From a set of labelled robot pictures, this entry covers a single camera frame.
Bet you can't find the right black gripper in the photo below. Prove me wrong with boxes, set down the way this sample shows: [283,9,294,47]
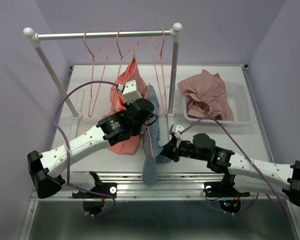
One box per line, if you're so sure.
[156,137,208,163]

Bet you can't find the blue denim skirt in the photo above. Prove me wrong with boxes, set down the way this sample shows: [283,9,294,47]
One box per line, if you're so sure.
[141,85,171,185]

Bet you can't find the pink wire hanger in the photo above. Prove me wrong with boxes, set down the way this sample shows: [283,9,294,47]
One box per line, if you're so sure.
[111,29,139,113]
[143,84,158,159]
[149,27,169,116]
[83,30,112,118]

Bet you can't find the coral pink skirt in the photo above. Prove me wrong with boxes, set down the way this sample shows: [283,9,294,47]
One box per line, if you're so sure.
[101,56,147,156]

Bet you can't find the dusty pink ruffled skirt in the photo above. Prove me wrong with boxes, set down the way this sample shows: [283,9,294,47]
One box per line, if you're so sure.
[177,69,234,121]

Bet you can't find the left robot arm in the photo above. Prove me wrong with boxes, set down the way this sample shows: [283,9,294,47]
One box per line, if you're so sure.
[27,98,156,199]

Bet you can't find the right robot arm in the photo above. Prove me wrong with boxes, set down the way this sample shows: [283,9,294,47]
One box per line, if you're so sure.
[161,133,300,207]

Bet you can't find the white plastic basket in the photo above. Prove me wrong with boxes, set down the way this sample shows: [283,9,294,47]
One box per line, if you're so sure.
[182,81,253,127]

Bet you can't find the white clothes rack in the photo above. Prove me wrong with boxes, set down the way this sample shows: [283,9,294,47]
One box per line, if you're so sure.
[23,22,183,118]

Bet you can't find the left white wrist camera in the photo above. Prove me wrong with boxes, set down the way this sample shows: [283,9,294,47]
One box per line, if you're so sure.
[122,80,142,105]

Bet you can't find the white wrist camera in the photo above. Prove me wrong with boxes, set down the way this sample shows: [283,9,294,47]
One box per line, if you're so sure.
[169,123,185,139]
[122,80,142,105]

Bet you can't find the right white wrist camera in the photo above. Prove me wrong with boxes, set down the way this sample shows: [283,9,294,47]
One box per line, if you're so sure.
[169,123,185,139]

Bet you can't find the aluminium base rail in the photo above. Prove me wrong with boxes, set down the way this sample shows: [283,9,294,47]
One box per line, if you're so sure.
[29,172,296,201]

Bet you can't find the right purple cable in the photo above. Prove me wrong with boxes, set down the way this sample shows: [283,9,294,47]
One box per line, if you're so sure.
[179,117,287,217]

